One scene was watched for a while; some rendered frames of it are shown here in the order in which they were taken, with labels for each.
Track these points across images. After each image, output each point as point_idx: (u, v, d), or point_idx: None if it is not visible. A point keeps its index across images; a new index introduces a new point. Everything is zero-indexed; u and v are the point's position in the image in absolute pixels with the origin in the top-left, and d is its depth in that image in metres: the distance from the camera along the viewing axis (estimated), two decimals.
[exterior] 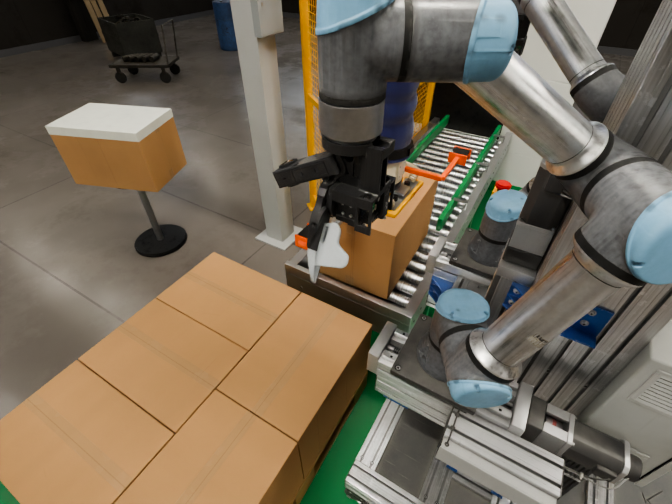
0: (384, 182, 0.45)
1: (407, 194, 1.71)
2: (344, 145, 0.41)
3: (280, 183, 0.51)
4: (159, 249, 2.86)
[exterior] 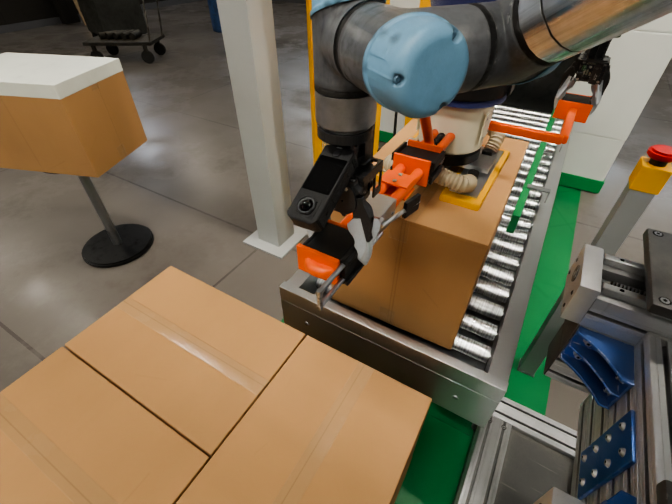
0: None
1: (490, 170, 0.99)
2: (371, 127, 0.45)
3: (324, 223, 0.44)
4: (114, 257, 2.13)
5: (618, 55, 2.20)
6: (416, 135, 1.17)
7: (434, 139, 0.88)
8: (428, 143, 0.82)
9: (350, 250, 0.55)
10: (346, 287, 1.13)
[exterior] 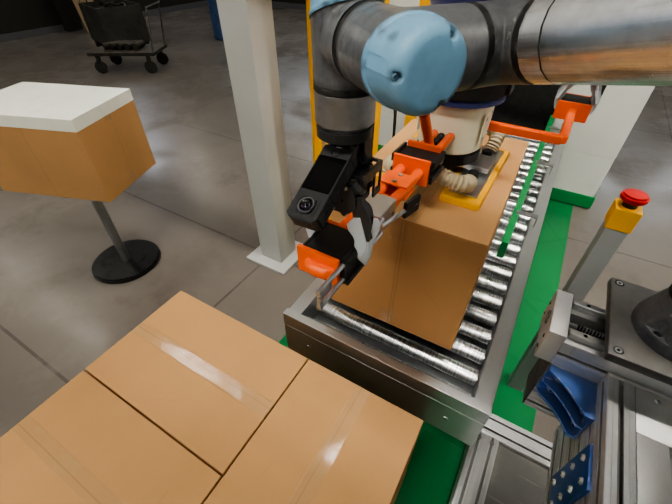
0: None
1: (490, 170, 0.99)
2: (371, 126, 0.45)
3: (323, 222, 0.44)
4: (123, 273, 2.22)
5: None
6: (416, 135, 1.17)
7: (434, 139, 0.88)
8: (428, 143, 0.82)
9: (350, 250, 0.55)
10: (346, 287, 1.13)
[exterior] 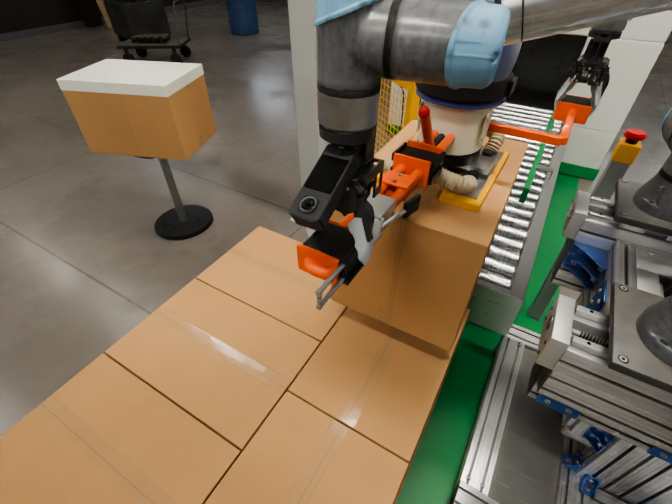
0: None
1: (490, 171, 0.99)
2: (373, 127, 0.46)
3: (325, 222, 0.44)
4: (183, 231, 2.52)
5: (610, 60, 2.58)
6: (416, 136, 1.17)
7: (434, 140, 0.88)
8: (428, 144, 0.82)
9: (350, 250, 0.55)
10: (345, 288, 1.13)
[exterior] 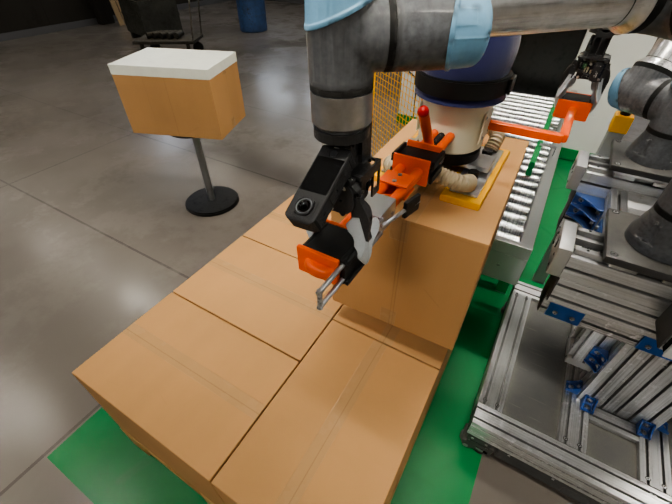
0: None
1: (490, 169, 0.99)
2: (368, 126, 0.45)
3: (322, 223, 0.44)
4: (212, 209, 2.72)
5: (608, 50, 2.78)
6: (416, 135, 1.17)
7: (434, 139, 0.88)
8: (428, 143, 0.82)
9: (350, 250, 0.55)
10: (347, 288, 1.13)
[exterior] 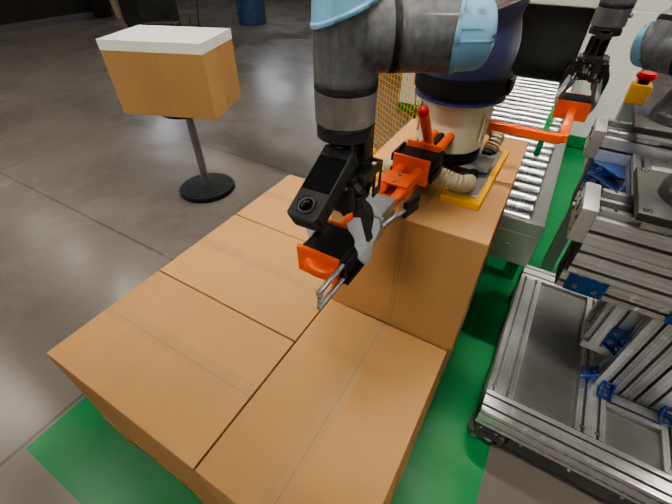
0: None
1: (490, 170, 0.99)
2: (371, 126, 0.45)
3: (324, 222, 0.44)
4: (207, 195, 2.62)
5: None
6: (416, 135, 1.17)
7: (434, 139, 0.88)
8: (428, 143, 0.82)
9: (350, 250, 0.55)
10: (346, 287, 1.13)
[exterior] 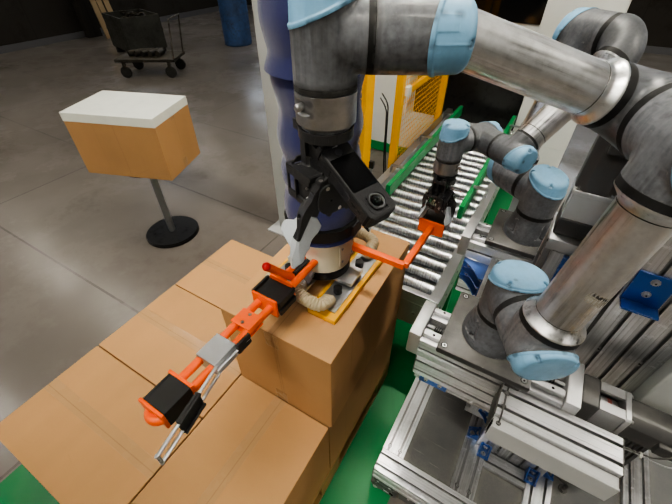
0: None
1: (357, 281, 1.19)
2: None
3: None
4: (171, 240, 2.82)
5: None
6: None
7: (298, 267, 1.08)
8: (284, 278, 1.02)
9: (184, 410, 0.74)
10: (249, 370, 1.32)
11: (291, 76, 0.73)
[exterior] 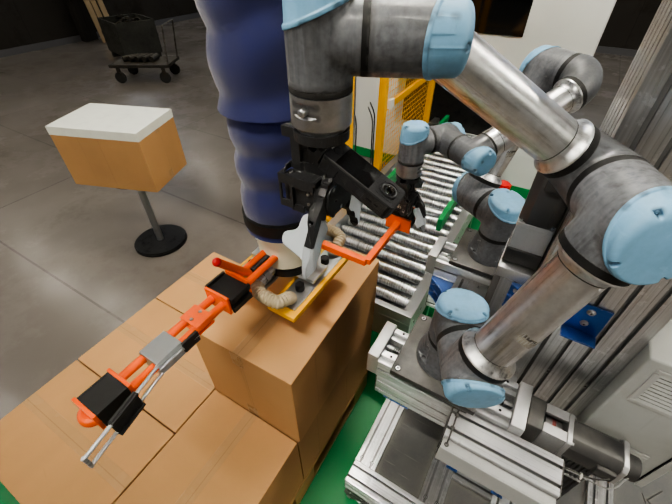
0: (292, 154, 0.51)
1: (321, 277, 1.16)
2: None
3: None
4: (159, 249, 2.86)
5: None
6: None
7: (256, 263, 1.05)
8: (240, 274, 0.98)
9: (117, 410, 0.71)
10: (221, 385, 1.36)
11: (239, 117, 0.77)
